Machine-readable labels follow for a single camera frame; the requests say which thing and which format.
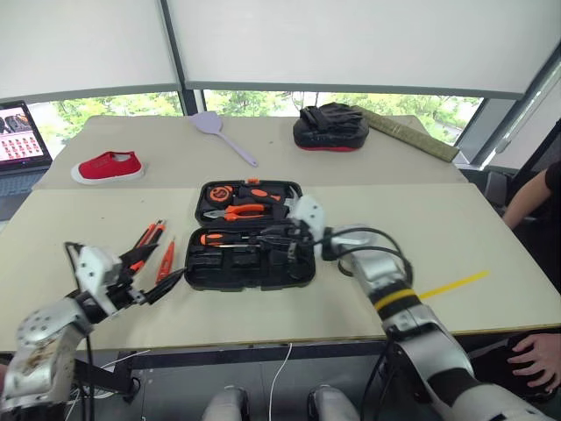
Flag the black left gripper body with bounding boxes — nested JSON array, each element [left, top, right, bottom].
[[103, 257, 149, 313]]

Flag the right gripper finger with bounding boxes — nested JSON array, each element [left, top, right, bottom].
[[286, 245, 305, 282], [252, 225, 293, 243]]

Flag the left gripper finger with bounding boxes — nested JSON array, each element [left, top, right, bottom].
[[117, 243, 160, 270], [139, 268, 188, 306]]

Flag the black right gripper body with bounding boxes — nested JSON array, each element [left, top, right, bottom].
[[270, 220, 316, 265]]

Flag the small orange utility knife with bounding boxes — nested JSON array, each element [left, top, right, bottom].
[[154, 239, 178, 284]]

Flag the orange black long nose pliers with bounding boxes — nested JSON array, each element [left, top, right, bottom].
[[128, 218, 170, 274]]

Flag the black plastic tool case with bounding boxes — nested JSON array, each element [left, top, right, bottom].
[[183, 178, 318, 292]]

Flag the person's bare hand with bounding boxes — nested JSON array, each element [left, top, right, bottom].
[[507, 332, 561, 394]]

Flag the orange black tape measure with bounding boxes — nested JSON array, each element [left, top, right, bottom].
[[207, 184, 235, 205]]

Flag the red slip-on shoe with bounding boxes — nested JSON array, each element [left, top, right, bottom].
[[70, 150, 147, 187]]

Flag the black boxing focus pad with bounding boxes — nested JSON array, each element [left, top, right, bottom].
[[292, 114, 372, 153]]

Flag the purple plastic spatula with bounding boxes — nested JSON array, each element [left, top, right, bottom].
[[188, 111, 259, 168]]

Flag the black gloves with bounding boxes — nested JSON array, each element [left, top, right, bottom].
[[299, 102, 366, 132]]

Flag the silver robot knee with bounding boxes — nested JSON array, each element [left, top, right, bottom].
[[200, 384, 252, 421], [305, 384, 361, 421]]

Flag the yellow tape strip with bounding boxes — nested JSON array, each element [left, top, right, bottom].
[[418, 269, 490, 302]]

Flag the open laptop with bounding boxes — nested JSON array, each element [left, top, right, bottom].
[[0, 100, 54, 223]]

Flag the white roller blind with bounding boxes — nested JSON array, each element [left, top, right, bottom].
[[0, 0, 183, 103], [165, 0, 561, 101]]

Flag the grey chair back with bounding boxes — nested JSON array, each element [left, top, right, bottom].
[[483, 169, 510, 208]]

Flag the person's black trouser leg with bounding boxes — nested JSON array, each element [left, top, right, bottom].
[[466, 332, 561, 401]]

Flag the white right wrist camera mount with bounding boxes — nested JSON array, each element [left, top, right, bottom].
[[290, 195, 328, 247]]

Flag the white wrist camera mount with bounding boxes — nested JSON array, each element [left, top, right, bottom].
[[290, 195, 328, 247], [72, 246, 124, 315]]

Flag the orange handled pliers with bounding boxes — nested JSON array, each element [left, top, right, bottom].
[[202, 203, 275, 223]]

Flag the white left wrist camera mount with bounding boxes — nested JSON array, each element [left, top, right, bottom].
[[72, 246, 124, 315]]

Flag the black orange handled tool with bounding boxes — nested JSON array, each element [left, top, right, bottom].
[[238, 183, 284, 204]]

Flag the orange black handled screwdriver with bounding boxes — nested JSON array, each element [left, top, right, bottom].
[[199, 232, 268, 250]]

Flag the white cable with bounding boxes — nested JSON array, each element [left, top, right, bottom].
[[267, 342, 295, 421], [64, 348, 153, 421]]

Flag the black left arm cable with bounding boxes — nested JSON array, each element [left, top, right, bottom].
[[64, 240, 96, 421]]

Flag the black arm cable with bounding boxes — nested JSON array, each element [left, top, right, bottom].
[[64, 240, 96, 421], [326, 225, 416, 284]]

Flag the black table support bracket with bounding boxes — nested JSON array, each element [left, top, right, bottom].
[[72, 355, 138, 403]]

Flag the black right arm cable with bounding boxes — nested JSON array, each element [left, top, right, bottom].
[[326, 225, 416, 284]]

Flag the grey window frame post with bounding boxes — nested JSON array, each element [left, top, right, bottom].
[[156, 0, 208, 118]]

